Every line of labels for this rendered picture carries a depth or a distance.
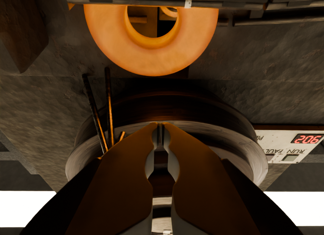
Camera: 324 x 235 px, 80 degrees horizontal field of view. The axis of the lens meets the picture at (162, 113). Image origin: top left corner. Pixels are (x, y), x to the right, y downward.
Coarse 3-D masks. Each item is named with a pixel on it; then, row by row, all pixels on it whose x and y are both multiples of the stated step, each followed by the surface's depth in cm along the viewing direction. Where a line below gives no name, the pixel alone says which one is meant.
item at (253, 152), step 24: (120, 120) 35; (144, 120) 32; (168, 120) 31; (192, 120) 32; (216, 120) 35; (240, 120) 41; (96, 144) 36; (240, 144) 36; (72, 168) 42; (264, 168) 43
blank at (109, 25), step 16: (96, 16) 22; (112, 16) 22; (192, 16) 22; (208, 16) 22; (96, 32) 24; (112, 32) 24; (128, 32) 24; (176, 32) 24; (192, 32) 23; (208, 32) 23; (112, 48) 25; (128, 48) 25; (144, 48) 25; (160, 48) 25; (176, 48) 25; (192, 48) 25; (128, 64) 27; (144, 64) 27; (160, 64) 27; (176, 64) 27
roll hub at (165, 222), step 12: (156, 180) 34; (168, 180) 34; (156, 192) 33; (168, 192) 33; (156, 204) 35; (168, 204) 37; (156, 216) 38; (168, 216) 38; (156, 228) 43; (168, 228) 43
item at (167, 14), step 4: (160, 8) 32; (164, 8) 31; (160, 12) 32; (164, 12) 32; (168, 12) 32; (172, 12) 32; (160, 16) 32; (164, 16) 32; (168, 16) 32; (172, 16) 32; (176, 16) 32; (168, 20) 33; (172, 20) 33
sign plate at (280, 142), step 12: (264, 132) 55; (276, 132) 55; (288, 132) 55; (300, 132) 55; (312, 132) 56; (264, 144) 59; (276, 144) 60; (288, 144) 60; (300, 144) 60; (312, 144) 60; (276, 156) 64; (300, 156) 64
